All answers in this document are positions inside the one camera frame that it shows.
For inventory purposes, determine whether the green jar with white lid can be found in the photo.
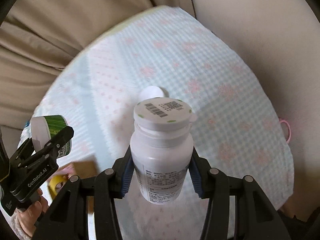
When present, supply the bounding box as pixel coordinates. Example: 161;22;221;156
30;115;68;153

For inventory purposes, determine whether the yellow tape roll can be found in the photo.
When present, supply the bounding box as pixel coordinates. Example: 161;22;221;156
48;175;68;199

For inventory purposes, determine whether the white pill bottle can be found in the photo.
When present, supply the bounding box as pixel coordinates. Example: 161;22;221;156
130;98;196;205

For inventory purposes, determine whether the small white-capped bottle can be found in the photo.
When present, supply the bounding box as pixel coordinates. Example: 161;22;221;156
138;86;165;102

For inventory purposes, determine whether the left hand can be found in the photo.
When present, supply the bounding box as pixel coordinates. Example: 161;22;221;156
17;188;49;237

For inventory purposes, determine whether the cardboard box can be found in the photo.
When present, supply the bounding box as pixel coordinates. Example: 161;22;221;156
59;161;98;179

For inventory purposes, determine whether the beige curtain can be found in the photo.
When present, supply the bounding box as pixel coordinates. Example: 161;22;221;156
1;0;194;129

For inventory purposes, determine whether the light blue patterned bedspread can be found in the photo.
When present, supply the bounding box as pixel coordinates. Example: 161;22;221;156
17;4;295;240

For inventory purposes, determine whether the pink hair tie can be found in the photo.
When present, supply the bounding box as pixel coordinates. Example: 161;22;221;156
279;118;292;144

